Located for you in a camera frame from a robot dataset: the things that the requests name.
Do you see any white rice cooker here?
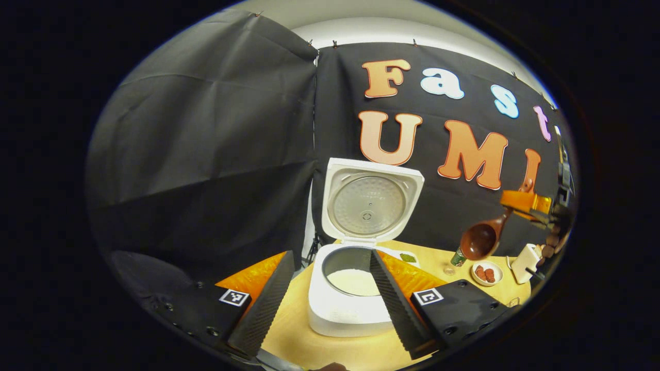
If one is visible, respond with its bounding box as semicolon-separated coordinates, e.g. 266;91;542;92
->
308;158;425;338

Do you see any clear plastic water bottle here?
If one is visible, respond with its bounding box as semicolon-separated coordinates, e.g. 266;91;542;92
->
443;247;467;275

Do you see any white rice mass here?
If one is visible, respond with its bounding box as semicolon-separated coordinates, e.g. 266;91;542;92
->
327;269;382;297

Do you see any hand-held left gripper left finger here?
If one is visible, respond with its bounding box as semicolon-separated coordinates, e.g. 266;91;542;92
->
150;251;295;357

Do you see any black backdrop cloth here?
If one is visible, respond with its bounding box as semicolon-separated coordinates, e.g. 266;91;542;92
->
85;9;575;289

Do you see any white toaster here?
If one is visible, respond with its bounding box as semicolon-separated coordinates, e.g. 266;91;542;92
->
510;243;542;284

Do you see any brown wooden spoon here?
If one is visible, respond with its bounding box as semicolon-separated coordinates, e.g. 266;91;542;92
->
460;178;535;261

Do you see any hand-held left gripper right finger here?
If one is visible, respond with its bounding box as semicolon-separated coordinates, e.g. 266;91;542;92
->
370;249;516;360

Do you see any white round plate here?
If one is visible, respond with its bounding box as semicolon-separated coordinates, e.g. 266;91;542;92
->
471;261;503;286

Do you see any white divided bean dish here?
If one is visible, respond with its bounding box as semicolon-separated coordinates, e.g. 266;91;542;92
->
376;246;421;267

